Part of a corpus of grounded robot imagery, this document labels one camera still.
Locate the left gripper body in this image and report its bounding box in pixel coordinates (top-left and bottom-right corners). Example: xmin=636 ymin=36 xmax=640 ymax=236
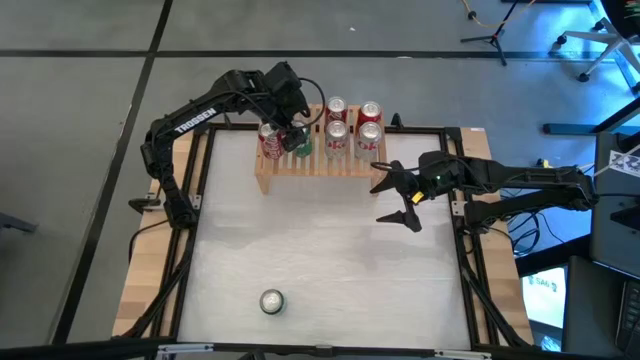
xmin=259 ymin=60 xmax=314 ymax=132

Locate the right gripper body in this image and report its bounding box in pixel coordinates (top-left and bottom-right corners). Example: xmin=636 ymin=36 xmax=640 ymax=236
xmin=399 ymin=149 xmax=469 ymax=200

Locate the silver Diet Coke can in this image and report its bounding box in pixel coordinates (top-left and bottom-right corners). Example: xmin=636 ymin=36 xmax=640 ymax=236
xmin=323 ymin=119 xmax=351 ymax=161
xmin=353 ymin=121 xmax=384 ymax=161

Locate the red Star Wars Coca-Cola can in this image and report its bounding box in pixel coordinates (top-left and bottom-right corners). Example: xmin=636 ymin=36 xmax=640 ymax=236
xmin=324 ymin=95 xmax=350 ymax=126

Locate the wooden slatted shelf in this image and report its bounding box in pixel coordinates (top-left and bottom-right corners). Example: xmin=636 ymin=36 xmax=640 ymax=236
xmin=253 ymin=102 xmax=389 ymax=195

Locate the black desk foot bar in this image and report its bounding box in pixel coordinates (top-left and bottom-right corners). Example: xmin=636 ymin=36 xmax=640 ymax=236
xmin=542 ymin=95 xmax=640 ymax=137

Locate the black tripod stand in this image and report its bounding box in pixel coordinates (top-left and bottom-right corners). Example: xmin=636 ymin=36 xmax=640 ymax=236
xmin=459 ymin=0 xmax=524 ymax=67

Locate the dark desk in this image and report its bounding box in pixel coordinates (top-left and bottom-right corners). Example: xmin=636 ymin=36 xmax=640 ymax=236
xmin=589 ymin=130 xmax=640 ymax=279

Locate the white marker paper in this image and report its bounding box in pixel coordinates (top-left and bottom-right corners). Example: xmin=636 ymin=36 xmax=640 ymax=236
xmin=608 ymin=148 xmax=640 ymax=180

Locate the office chair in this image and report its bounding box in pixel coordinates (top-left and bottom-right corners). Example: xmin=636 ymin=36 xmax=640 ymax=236
xmin=549 ymin=16 xmax=640 ymax=97

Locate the black keyboard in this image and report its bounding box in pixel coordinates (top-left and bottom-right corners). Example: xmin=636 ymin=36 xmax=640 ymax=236
xmin=615 ymin=279 xmax=640 ymax=357

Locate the grey furniture foot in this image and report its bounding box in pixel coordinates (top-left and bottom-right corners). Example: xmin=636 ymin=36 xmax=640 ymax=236
xmin=0 ymin=211 xmax=39 ymax=235

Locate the black looped cable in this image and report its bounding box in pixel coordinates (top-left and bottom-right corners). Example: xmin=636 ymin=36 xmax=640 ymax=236
xmin=369 ymin=159 xmax=421 ymax=175

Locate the black metal table frame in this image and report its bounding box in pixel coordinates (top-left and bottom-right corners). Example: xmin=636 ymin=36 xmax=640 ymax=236
xmin=112 ymin=112 xmax=539 ymax=360

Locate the silver metal bracket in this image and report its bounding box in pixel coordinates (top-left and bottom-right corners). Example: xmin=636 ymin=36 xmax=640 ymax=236
xmin=157 ymin=342 xmax=215 ymax=359
xmin=433 ymin=349 xmax=494 ymax=360

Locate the yellow hanging cable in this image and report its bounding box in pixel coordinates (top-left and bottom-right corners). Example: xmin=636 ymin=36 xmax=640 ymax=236
xmin=460 ymin=0 xmax=539 ymax=30

